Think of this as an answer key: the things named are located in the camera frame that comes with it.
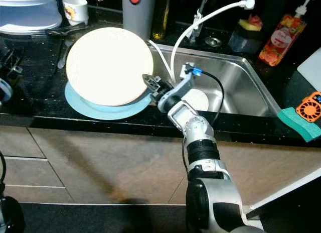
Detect pink scrubber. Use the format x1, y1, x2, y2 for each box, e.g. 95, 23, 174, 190
246, 15, 264, 29

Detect brown base cabinet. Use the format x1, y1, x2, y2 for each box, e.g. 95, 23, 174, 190
0, 125, 321, 206

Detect metal drain plug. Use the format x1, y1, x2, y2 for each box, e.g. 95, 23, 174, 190
205, 36, 223, 48

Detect black ladle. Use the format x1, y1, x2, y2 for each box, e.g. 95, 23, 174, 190
47, 22, 89, 36

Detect green sponge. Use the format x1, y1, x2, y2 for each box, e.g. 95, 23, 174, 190
276, 107, 321, 143

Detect peach soap pump bottle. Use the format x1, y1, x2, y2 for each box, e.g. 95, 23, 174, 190
258, 0, 314, 67

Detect metal spoon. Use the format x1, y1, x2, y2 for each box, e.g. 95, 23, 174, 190
57, 37, 76, 69

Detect yellow sponge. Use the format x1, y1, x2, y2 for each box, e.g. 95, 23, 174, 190
238, 20, 257, 32

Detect stainless steel sink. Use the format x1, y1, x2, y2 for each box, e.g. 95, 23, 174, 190
148, 42, 282, 118

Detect grey canister with red label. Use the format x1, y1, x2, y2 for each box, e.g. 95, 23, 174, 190
122, 0, 156, 41

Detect white printed cup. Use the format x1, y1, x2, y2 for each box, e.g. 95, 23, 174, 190
63, 0, 89, 26

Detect thin white tube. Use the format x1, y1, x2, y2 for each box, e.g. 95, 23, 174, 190
148, 40, 174, 83

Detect white flexible hose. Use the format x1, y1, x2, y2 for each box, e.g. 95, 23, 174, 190
171, 0, 249, 83

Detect white cutting board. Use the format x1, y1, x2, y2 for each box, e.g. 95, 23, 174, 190
297, 47, 321, 91

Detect orange handheld fan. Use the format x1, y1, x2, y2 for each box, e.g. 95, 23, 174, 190
296, 91, 321, 124

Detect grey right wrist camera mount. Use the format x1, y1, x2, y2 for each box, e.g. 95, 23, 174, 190
168, 64, 202, 101

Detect round cream floral plate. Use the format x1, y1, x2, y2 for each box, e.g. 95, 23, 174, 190
66, 27, 153, 106

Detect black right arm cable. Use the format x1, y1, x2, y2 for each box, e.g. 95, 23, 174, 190
182, 67, 225, 193

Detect chrome sink faucet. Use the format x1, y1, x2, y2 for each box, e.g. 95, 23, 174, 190
188, 0, 212, 41

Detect light blue plate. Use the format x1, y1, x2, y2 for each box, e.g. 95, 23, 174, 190
64, 81, 151, 121

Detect clear plastic container stack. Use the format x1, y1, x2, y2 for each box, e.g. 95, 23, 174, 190
0, 0, 64, 36

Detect yellow oil bottle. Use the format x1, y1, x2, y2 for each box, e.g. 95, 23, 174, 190
151, 0, 172, 41

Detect black sponge holder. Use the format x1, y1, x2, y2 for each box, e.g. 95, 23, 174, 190
228, 28, 262, 54

